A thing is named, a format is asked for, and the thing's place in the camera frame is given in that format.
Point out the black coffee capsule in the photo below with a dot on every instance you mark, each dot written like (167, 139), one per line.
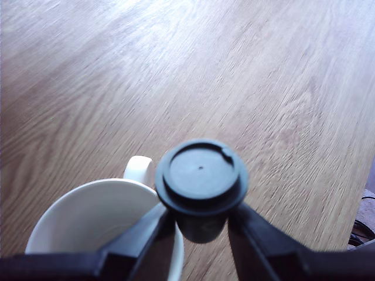
(202, 178)

